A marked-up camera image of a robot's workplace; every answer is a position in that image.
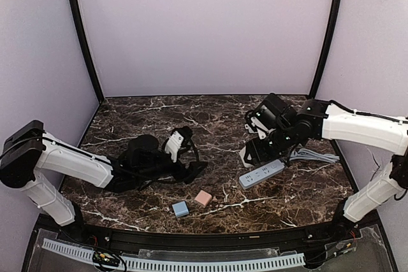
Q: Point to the blue flat plug adapter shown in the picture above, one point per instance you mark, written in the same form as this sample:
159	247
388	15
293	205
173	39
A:
180	209

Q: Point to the black frame post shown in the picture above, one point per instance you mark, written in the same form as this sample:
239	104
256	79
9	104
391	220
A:
325	49
86	52

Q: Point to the pink plug adapter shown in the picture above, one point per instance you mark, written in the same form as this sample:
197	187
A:
203	198

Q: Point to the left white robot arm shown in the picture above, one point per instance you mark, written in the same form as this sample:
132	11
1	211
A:
31	149

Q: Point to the white slotted cable duct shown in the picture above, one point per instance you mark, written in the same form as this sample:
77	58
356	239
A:
179	261

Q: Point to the left black frame post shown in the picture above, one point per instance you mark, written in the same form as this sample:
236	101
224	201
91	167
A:
86	52

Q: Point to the right black frame post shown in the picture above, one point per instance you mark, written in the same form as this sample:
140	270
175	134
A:
325	49

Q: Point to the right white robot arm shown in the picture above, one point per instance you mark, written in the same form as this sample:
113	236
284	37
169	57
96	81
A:
329	120

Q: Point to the blue-grey power strip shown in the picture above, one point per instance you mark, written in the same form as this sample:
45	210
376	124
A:
261	174

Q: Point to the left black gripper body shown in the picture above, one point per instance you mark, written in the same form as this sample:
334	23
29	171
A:
178	167

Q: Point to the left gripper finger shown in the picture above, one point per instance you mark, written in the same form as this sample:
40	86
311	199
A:
189	177
196	167

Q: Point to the white colourful power strip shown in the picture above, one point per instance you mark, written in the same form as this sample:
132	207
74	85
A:
250	126

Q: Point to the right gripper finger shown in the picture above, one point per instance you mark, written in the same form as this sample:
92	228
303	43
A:
257	152
243	154

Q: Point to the black front frame rail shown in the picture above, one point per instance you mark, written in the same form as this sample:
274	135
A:
311	238

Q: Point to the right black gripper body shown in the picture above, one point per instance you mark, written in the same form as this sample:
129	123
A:
255	150

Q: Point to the small green circuit board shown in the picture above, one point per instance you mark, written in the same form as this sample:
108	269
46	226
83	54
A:
106	259

